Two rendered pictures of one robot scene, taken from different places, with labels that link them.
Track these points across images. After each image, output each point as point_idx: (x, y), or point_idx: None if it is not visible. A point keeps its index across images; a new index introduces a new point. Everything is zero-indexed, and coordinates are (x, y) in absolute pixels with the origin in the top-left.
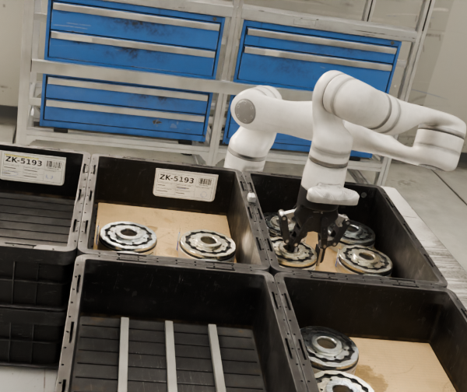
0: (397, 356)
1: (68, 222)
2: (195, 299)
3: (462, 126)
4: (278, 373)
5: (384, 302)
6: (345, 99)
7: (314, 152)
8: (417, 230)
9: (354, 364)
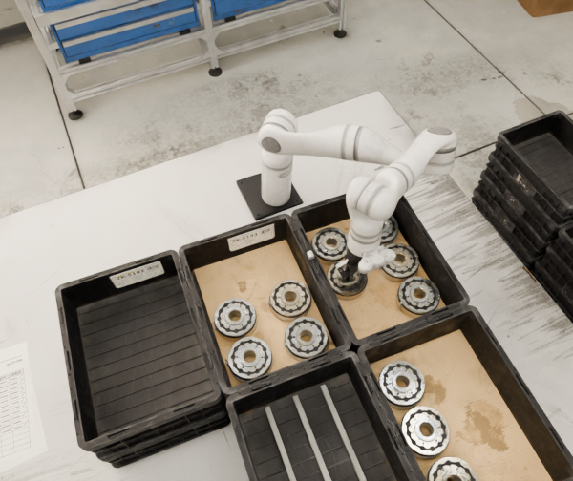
0: (443, 355)
1: (184, 306)
2: (308, 380)
3: (455, 141)
4: (387, 444)
5: (430, 330)
6: (378, 215)
7: (355, 236)
8: (408, 142)
9: (424, 390)
